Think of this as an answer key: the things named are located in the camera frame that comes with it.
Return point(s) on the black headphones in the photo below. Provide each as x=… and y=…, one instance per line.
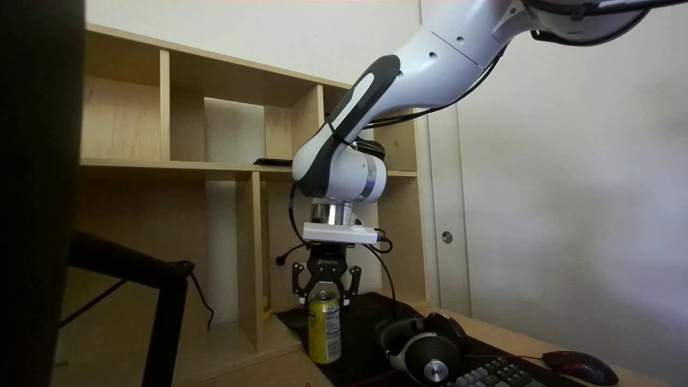
x=429, y=349

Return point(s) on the black case on shelf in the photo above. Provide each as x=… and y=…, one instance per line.
x=371, y=147

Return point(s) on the black red computer mouse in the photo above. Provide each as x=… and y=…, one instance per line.
x=582, y=366

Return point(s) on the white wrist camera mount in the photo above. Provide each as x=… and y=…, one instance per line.
x=350, y=236

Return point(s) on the black monitor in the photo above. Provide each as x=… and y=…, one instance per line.
x=41, y=80

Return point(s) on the wooden shelf unit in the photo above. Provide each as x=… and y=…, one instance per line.
x=170, y=139

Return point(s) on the black keyboard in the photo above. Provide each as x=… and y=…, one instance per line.
x=497, y=372

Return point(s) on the black desk mat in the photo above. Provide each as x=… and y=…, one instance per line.
x=365, y=364

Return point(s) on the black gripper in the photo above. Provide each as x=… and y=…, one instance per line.
x=328, y=264

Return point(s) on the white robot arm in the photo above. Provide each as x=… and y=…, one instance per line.
x=548, y=155

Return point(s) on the flat black item on shelf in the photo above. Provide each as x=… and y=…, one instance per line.
x=275, y=163

